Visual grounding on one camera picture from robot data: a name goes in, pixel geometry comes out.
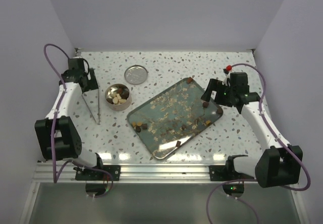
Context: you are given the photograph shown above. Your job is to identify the round metal tin lid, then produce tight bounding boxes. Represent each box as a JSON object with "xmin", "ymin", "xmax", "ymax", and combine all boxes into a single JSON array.
[{"xmin": 124, "ymin": 65, "xmax": 148, "ymax": 85}]

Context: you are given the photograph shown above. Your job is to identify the blossom pattern teal tray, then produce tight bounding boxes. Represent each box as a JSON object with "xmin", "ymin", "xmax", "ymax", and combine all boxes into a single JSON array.
[{"xmin": 127, "ymin": 78, "xmax": 222, "ymax": 160}]

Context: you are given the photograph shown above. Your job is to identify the brown chocolate at tray corner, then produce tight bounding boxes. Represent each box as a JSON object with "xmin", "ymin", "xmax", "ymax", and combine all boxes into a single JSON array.
[{"xmin": 187, "ymin": 77, "xmax": 193, "ymax": 84}]

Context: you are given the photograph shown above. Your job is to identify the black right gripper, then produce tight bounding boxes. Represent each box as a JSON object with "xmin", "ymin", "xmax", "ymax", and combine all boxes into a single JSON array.
[{"xmin": 201, "ymin": 78, "xmax": 236, "ymax": 107}]

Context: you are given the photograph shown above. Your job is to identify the metal serving tongs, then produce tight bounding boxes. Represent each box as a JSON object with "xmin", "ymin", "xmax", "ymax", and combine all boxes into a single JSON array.
[{"xmin": 82, "ymin": 89, "xmax": 100, "ymax": 125}]

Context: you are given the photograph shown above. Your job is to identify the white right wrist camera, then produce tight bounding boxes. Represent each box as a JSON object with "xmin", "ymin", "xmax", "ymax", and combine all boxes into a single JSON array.
[{"xmin": 223, "ymin": 65, "xmax": 232, "ymax": 86}]

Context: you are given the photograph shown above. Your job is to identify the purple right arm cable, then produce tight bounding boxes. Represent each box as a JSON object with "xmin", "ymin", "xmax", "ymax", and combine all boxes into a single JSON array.
[{"xmin": 206, "ymin": 63, "xmax": 311, "ymax": 224}]

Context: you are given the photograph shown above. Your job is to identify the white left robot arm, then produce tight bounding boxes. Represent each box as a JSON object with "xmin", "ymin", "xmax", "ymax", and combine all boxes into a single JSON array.
[{"xmin": 34, "ymin": 58, "xmax": 105, "ymax": 180}]

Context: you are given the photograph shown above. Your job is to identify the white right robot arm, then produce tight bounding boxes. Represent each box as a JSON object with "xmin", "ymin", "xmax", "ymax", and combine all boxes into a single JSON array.
[{"xmin": 201, "ymin": 72, "xmax": 303, "ymax": 188}]

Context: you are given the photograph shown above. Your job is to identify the round metal tin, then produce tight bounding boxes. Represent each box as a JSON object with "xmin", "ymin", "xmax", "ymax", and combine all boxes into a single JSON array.
[{"xmin": 104, "ymin": 84, "xmax": 132, "ymax": 111}]

